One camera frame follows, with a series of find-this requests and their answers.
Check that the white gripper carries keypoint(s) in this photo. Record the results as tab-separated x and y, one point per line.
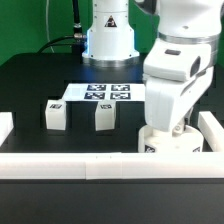
176	77

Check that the white round stool seat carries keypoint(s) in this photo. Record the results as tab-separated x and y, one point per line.
153	141

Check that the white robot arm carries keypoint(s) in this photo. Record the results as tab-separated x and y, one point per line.
110	39

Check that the white sheet with tags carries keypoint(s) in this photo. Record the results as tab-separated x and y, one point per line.
97	92

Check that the white front fence bar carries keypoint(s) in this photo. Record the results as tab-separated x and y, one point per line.
94	166

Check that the white left fence bar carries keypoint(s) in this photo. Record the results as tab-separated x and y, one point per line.
6	125

